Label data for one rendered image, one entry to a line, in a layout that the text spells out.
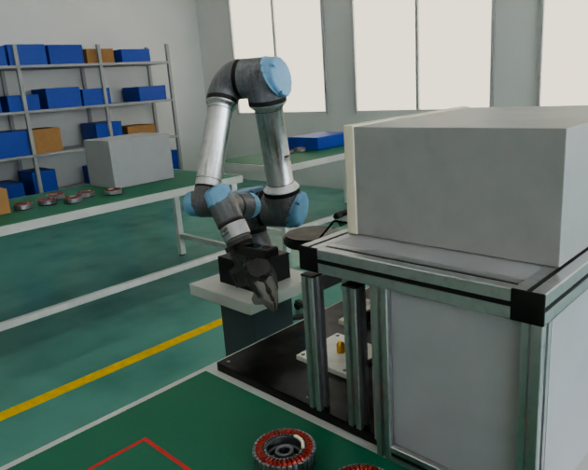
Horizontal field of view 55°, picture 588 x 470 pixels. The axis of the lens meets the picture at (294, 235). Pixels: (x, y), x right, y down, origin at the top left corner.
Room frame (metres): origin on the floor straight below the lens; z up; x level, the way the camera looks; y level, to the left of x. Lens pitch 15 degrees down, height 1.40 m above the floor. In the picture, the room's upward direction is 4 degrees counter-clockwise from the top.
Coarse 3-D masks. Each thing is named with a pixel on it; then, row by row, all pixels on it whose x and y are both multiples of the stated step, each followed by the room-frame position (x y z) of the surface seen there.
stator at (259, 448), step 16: (272, 432) 0.91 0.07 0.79; (288, 432) 0.91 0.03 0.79; (304, 432) 0.91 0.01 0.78; (256, 448) 0.87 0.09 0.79; (272, 448) 0.89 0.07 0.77; (288, 448) 0.88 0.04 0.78; (304, 448) 0.86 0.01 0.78; (256, 464) 0.85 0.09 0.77; (272, 464) 0.83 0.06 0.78; (288, 464) 0.82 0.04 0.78; (304, 464) 0.83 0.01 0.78
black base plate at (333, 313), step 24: (336, 312) 1.48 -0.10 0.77; (288, 336) 1.35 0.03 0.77; (240, 360) 1.24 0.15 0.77; (264, 360) 1.23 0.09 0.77; (288, 360) 1.22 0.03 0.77; (264, 384) 1.12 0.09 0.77; (288, 384) 1.11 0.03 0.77; (336, 384) 1.09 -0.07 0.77; (312, 408) 1.02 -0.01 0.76; (336, 408) 1.00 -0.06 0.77; (360, 432) 0.93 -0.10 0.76
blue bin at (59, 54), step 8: (48, 48) 6.99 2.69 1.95; (56, 48) 7.06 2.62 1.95; (64, 48) 7.13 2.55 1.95; (72, 48) 7.20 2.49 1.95; (80, 48) 7.27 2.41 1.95; (48, 56) 7.02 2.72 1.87; (56, 56) 7.05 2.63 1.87; (64, 56) 7.12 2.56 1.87; (72, 56) 7.19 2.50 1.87; (80, 56) 7.26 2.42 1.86
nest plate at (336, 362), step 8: (336, 336) 1.31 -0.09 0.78; (328, 344) 1.26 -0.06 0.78; (336, 344) 1.26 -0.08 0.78; (344, 344) 1.26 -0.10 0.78; (368, 344) 1.25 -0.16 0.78; (304, 352) 1.23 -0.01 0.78; (328, 352) 1.22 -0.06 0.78; (336, 352) 1.22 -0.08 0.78; (344, 352) 1.21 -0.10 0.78; (368, 352) 1.21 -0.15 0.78; (304, 360) 1.20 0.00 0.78; (328, 360) 1.18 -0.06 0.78; (336, 360) 1.18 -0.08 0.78; (344, 360) 1.18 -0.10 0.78; (368, 360) 1.17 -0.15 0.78; (328, 368) 1.15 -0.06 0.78; (336, 368) 1.14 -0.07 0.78; (344, 368) 1.14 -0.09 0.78; (344, 376) 1.12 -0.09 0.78
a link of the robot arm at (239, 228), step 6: (234, 222) 1.44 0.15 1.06; (240, 222) 1.45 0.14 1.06; (222, 228) 1.45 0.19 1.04; (228, 228) 1.44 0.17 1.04; (234, 228) 1.44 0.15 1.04; (240, 228) 1.44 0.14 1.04; (246, 228) 1.45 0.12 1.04; (222, 234) 1.44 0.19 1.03; (228, 234) 1.43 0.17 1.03; (234, 234) 1.43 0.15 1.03; (240, 234) 1.43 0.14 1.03; (228, 240) 1.43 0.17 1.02
